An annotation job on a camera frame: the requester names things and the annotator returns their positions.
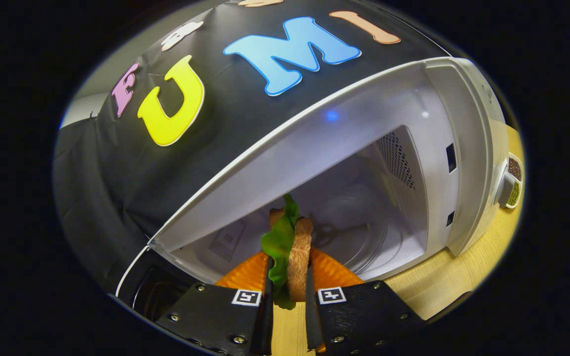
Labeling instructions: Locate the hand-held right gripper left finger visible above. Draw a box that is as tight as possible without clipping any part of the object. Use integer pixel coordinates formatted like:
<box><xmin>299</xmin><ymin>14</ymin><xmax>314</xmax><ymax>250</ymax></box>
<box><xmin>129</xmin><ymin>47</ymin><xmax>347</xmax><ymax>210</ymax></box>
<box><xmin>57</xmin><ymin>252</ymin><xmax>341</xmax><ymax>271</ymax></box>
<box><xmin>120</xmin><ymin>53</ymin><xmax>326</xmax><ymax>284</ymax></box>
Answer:
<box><xmin>156</xmin><ymin>251</ymin><xmax>274</xmax><ymax>356</ymax></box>

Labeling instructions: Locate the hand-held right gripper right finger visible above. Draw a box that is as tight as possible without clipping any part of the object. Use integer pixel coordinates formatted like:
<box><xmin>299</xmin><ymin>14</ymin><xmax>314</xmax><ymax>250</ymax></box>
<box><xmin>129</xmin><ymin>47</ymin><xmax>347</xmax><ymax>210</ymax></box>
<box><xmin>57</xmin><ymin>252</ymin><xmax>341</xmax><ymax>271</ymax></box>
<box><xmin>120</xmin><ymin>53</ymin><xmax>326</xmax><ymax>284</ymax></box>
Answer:
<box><xmin>305</xmin><ymin>247</ymin><xmax>427</xmax><ymax>355</ymax></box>

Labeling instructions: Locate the bread and lettuce sandwich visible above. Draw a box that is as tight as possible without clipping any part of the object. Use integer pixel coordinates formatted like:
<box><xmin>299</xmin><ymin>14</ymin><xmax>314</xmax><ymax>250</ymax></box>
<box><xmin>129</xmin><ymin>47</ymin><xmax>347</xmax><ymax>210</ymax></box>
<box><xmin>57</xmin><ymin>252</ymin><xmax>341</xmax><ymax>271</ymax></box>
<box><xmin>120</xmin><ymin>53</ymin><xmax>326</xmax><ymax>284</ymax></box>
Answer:
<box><xmin>260</xmin><ymin>194</ymin><xmax>314</xmax><ymax>311</ymax></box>

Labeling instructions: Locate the white microwave oven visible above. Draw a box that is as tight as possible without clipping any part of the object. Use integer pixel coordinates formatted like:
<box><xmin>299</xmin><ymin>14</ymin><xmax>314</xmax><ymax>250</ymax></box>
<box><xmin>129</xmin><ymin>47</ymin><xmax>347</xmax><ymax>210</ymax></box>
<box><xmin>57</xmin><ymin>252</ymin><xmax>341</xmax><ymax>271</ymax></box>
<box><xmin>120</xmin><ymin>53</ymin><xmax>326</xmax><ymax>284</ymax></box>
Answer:
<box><xmin>115</xmin><ymin>56</ymin><xmax>513</xmax><ymax>322</ymax></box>

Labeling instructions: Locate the white divided dish of beans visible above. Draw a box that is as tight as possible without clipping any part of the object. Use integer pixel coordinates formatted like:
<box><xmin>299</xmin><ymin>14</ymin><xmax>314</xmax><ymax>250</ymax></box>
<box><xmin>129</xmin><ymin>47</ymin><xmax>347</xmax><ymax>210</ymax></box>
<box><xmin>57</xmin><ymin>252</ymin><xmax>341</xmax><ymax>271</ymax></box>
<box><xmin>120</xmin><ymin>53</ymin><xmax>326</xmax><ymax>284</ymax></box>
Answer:
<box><xmin>505</xmin><ymin>154</ymin><xmax>524</xmax><ymax>209</ymax></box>

